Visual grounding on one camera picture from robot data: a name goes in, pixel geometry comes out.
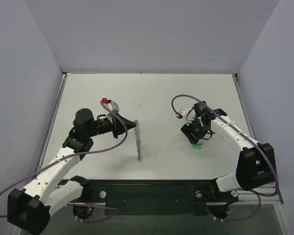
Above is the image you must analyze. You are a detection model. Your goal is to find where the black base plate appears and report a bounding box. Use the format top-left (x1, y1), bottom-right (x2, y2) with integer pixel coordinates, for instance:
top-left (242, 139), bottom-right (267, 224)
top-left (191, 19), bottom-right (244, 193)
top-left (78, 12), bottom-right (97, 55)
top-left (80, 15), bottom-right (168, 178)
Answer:
top-left (73, 180), bottom-right (239, 217)

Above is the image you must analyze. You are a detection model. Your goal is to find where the aluminium frame rail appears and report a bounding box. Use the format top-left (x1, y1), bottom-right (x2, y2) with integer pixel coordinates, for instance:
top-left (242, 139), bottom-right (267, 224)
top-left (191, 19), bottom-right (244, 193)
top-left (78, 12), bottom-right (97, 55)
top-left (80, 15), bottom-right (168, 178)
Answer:
top-left (20, 183), bottom-right (284, 206)

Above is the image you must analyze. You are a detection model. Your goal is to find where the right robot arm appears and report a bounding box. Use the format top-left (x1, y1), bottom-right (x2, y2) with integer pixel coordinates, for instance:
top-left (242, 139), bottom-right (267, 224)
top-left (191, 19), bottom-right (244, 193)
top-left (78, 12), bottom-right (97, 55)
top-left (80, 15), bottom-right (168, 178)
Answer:
top-left (177, 102), bottom-right (276, 200)

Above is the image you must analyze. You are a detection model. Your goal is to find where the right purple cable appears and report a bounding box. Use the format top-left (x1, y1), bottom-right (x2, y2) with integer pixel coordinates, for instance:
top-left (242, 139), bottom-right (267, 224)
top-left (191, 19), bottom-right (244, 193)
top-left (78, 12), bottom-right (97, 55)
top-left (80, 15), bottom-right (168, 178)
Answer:
top-left (171, 94), bottom-right (278, 223)

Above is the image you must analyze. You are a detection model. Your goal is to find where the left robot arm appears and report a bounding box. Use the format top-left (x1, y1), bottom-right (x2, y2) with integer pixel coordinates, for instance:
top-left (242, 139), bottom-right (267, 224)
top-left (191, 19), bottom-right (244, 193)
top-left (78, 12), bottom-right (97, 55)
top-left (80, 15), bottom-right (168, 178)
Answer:
top-left (7, 104), bottom-right (137, 235)

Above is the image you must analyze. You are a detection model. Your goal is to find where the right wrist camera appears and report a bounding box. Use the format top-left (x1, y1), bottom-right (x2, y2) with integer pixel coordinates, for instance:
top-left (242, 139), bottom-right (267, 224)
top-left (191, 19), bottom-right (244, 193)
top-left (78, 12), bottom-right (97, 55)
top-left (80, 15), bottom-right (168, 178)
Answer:
top-left (176, 108), bottom-right (196, 126)

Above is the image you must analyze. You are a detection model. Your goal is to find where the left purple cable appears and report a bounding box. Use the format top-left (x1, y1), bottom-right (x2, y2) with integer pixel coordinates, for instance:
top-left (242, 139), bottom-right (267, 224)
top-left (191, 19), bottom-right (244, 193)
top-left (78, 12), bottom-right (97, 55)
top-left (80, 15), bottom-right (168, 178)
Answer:
top-left (0, 100), bottom-right (128, 223)

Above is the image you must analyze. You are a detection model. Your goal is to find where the purple cable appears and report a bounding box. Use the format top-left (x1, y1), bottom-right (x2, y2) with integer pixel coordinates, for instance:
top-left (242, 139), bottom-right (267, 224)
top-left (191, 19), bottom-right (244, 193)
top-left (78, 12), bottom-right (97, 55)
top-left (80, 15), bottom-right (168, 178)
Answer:
top-left (171, 94), bottom-right (278, 223)
top-left (0, 100), bottom-right (128, 223)

